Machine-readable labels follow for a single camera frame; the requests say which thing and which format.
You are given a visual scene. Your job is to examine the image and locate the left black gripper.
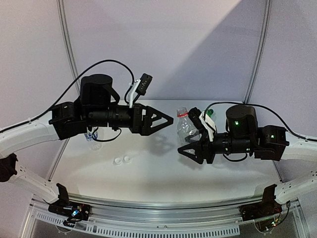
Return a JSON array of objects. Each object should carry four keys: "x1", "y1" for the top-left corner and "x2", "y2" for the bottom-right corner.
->
[{"x1": 89, "y1": 102, "x2": 176, "y2": 134}]

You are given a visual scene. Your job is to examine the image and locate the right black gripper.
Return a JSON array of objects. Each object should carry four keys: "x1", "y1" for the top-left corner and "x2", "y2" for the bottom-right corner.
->
[{"x1": 177, "y1": 129, "x2": 252, "y2": 165}]

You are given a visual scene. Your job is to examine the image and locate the crushed clear bottle red label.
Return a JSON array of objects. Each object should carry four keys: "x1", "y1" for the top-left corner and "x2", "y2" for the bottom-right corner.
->
[{"x1": 176, "y1": 107, "x2": 199, "y2": 146}]

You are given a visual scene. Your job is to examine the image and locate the green plastic bottle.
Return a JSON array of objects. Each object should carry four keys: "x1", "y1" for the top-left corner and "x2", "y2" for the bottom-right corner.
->
[{"x1": 206, "y1": 109, "x2": 213, "y2": 117}]

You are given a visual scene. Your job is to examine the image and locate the white bottle cap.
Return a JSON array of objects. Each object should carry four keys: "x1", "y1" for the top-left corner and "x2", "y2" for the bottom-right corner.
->
[
  {"x1": 123, "y1": 156, "x2": 132, "y2": 163},
  {"x1": 113, "y1": 157, "x2": 122, "y2": 165}
]

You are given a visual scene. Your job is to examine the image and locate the clear labelled water bottle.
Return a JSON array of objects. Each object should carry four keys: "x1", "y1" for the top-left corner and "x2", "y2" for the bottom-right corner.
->
[{"x1": 84, "y1": 127, "x2": 102, "y2": 151}]

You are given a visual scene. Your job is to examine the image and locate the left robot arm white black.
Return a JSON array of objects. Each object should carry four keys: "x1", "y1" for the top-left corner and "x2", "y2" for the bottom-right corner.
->
[{"x1": 0, "y1": 74, "x2": 173, "y2": 215}]

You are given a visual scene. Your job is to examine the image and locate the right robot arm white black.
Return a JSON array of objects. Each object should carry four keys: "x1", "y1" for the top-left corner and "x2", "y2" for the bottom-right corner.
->
[{"x1": 178, "y1": 102, "x2": 317, "y2": 164}]

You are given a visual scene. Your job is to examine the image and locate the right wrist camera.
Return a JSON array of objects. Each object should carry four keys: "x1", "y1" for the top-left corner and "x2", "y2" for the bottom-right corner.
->
[{"x1": 188, "y1": 107, "x2": 217, "y2": 142}]

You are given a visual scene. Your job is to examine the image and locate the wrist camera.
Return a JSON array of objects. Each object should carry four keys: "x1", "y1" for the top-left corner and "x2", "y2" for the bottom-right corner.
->
[
  {"x1": 124, "y1": 73, "x2": 153, "y2": 108},
  {"x1": 188, "y1": 107, "x2": 217, "y2": 142}
]

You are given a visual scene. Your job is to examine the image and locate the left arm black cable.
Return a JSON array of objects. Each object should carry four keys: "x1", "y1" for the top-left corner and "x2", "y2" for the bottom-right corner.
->
[{"x1": 0, "y1": 59, "x2": 136, "y2": 143}]

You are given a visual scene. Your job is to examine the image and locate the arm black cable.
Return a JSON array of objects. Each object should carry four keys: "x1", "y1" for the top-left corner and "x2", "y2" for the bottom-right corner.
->
[
  {"x1": 0, "y1": 59, "x2": 136, "y2": 143},
  {"x1": 204, "y1": 102, "x2": 317, "y2": 162}
]

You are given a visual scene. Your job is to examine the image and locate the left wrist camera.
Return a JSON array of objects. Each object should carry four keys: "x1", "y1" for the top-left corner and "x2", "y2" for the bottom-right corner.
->
[{"x1": 124, "y1": 73, "x2": 153, "y2": 108}]

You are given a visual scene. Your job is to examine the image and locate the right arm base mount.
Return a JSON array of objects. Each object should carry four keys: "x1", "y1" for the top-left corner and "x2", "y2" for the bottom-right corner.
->
[{"x1": 238, "y1": 197, "x2": 291, "y2": 235}]

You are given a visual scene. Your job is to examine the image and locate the aluminium front rail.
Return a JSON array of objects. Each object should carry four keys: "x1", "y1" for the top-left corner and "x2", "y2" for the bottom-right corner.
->
[{"x1": 21, "y1": 194, "x2": 310, "y2": 238}]

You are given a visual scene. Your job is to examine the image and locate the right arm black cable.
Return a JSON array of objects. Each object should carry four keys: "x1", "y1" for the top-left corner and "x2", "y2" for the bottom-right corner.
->
[{"x1": 204, "y1": 102, "x2": 317, "y2": 162}]

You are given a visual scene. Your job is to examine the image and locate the right aluminium wall post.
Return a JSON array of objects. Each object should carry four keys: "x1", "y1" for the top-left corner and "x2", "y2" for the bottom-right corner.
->
[{"x1": 243, "y1": 0, "x2": 272, "y2": 104}]

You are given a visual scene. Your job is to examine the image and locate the aluminium wall post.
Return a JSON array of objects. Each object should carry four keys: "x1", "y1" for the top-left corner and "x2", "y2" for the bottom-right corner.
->
[
  {"x1": 56, "y1": 0, "x2": 81, "y2": 79},
  {"x1": 243, "y1": 0, "x2": 272, "y2": 104}
]

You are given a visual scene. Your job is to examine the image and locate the left aluminium wall post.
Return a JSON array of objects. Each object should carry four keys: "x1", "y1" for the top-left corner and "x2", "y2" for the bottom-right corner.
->
[{"x1": 56, "y1": 0, "x2": 81, "y2": 79}]

